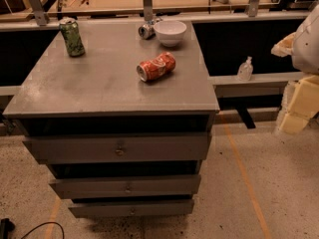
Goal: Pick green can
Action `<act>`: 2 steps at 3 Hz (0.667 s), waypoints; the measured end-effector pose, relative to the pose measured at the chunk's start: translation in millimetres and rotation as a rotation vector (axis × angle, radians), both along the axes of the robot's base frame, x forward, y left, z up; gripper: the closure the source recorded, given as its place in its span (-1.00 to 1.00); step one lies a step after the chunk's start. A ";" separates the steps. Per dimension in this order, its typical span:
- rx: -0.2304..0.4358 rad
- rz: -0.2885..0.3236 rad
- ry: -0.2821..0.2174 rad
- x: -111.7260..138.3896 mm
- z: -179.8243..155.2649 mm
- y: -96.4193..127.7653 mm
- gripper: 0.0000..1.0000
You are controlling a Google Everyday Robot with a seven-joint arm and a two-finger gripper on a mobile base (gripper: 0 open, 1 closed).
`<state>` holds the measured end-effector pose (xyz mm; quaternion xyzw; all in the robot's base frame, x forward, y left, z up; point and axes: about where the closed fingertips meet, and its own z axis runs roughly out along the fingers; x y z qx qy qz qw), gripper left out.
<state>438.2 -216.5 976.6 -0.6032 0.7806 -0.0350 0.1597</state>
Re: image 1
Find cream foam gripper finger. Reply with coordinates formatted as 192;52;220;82
276;75;319;134

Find green soda can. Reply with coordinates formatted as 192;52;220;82
59;17;85;57

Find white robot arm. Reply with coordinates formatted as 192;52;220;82
271;5;319;134

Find crushed orange soda can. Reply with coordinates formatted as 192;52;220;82
137;52;175;82

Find silver can on side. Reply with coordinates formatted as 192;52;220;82
139;18;161;40

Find clear sanitizer bottle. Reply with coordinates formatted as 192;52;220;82
237;57;253;82

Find top grey drawer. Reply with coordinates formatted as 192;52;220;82
23;132;211;164

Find grey drawer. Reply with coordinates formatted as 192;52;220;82
49;174;201;199
23;132;211;164
69;199;194;218

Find white bowl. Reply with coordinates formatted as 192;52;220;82
154;21;187;47

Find middle grey drawer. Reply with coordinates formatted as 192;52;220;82
49;174;201;199

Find bottom grey drawer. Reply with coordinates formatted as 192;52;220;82
69;199;194;218

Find grey drawer cabinet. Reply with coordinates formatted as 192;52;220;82
4;21;218;205

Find wooden workbench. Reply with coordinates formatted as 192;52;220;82
47;0;249;19

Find metal bracket middle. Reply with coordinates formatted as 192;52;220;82
143;0;153;21

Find metal bracket left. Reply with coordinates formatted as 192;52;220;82
28;0;49;26

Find black floor cable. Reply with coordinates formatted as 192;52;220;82
0;217;65;239

